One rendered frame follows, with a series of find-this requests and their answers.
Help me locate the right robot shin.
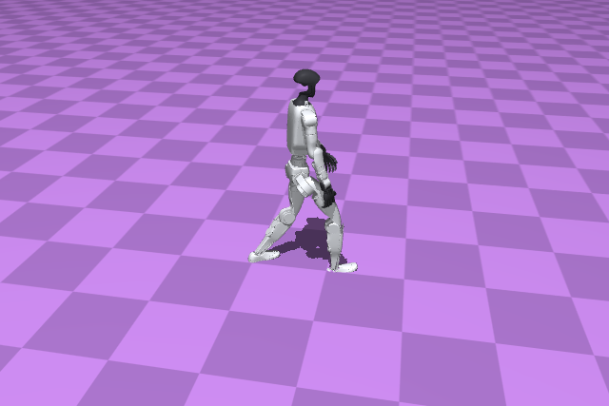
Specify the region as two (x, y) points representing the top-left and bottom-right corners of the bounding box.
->
(326, 222), (344, 271)

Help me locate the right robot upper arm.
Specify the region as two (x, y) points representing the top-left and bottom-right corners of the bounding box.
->
(301, 110), (319, 160)

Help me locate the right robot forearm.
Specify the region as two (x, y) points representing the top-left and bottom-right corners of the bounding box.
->
(312, 148), (331, 188)

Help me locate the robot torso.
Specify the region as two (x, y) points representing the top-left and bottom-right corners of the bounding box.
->
(286, 98), (317, 185)

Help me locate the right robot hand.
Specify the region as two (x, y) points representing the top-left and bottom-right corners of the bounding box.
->
(320, 183), (336, 208)

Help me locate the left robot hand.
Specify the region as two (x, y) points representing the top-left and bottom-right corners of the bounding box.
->
(320, 145), (337, 173)

